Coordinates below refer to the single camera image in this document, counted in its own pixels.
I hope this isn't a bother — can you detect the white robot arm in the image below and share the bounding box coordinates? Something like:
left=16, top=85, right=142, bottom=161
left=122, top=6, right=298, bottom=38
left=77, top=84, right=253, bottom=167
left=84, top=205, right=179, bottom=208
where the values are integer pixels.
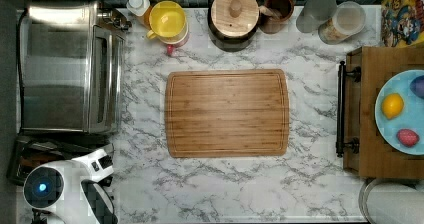
left=23, top=149, right=118, bottom=224

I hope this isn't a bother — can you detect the stainless steel toaster oven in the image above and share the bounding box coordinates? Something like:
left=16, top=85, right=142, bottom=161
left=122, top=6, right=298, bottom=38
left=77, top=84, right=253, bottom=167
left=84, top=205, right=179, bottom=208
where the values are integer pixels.
left=20, top=1, right=131, bottom=134

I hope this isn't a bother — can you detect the black pop-up toaster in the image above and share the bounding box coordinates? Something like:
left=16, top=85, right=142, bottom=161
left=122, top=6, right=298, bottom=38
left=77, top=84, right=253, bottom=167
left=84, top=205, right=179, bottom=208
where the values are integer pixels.
left=6, top=133, right=114, bottom=186

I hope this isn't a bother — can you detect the bamboo cutting board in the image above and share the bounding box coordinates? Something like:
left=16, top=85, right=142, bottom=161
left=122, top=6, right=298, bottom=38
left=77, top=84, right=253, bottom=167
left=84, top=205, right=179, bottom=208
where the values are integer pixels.
left=165, top=69, right=289, bottom=158

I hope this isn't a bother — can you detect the red pink mug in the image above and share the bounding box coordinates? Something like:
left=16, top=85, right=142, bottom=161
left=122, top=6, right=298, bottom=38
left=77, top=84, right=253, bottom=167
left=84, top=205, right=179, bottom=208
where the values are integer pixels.
left=166, top=33, right=189, bottom=56

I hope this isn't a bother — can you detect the black canister with wooden lid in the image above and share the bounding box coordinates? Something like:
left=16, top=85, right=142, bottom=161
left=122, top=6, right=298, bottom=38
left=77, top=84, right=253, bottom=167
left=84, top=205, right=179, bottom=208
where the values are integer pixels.
left=207, top=0, right=259, bottom=52

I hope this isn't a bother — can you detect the yellow mug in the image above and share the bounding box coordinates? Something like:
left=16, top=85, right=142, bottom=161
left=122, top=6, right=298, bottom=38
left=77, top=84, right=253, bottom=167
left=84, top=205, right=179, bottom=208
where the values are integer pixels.
left=147, top=1, right=186, bottom=39

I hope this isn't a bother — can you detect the brown wooden utensil cup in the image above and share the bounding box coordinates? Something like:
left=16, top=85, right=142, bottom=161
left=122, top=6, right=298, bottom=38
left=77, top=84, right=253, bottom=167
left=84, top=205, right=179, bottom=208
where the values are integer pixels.
left=259, top=0, right=294, bottom=34

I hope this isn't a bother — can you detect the white capped bottle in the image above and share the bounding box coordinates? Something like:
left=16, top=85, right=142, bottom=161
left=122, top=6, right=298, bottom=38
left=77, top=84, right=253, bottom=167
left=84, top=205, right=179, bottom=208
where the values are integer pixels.
left=126, top=0, right=152, bottom=29

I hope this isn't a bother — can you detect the frosted grey plastic cup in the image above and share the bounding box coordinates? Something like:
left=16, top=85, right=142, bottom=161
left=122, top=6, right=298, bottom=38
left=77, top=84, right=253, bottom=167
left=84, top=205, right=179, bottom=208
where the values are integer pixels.
left=296, top=0, right=337, bottom=33

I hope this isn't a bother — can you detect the clear lidded food jar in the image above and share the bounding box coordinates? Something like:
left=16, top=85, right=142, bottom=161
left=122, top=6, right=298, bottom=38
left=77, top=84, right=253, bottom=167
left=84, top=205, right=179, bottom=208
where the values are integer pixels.
left=318, top=1, right=366, bottom=45

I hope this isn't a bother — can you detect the yellow lemon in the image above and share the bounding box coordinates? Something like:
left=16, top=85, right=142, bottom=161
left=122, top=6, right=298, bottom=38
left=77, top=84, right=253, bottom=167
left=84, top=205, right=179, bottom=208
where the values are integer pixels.
left=381, top=93, right=404, bottom=119

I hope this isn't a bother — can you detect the round metal pot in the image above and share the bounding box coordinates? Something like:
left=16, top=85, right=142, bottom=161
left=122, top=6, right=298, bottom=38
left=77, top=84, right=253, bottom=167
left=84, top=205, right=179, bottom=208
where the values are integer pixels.
left=358, top=179, right=424, bottom=224

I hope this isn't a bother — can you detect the red fruit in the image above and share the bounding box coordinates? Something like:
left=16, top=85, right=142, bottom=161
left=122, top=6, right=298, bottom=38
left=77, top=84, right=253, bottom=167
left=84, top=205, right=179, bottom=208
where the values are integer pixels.
left=396, top=129, right=420, bottom=147

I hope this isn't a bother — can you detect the light blue plate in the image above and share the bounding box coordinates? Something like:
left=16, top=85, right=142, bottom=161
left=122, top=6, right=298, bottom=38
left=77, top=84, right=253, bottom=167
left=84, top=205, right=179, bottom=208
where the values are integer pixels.
left=374, top=70, right=424, bottom=156

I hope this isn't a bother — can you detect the purple fruit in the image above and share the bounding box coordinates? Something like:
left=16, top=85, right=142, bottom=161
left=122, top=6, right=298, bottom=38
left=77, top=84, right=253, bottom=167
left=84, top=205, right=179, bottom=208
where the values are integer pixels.
left=409, top=76, right=424, bottom=98

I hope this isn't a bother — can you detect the colourful cereal box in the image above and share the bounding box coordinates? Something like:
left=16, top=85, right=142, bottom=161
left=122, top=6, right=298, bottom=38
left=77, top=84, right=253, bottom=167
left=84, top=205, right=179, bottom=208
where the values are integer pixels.
left=381, top=0, right=424, bottom=48

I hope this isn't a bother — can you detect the wooden tray with black handle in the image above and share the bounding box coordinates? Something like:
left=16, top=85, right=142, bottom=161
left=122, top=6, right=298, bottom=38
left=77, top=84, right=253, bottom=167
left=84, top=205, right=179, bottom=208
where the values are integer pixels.
left=336, top=46, right=423, bottom=179

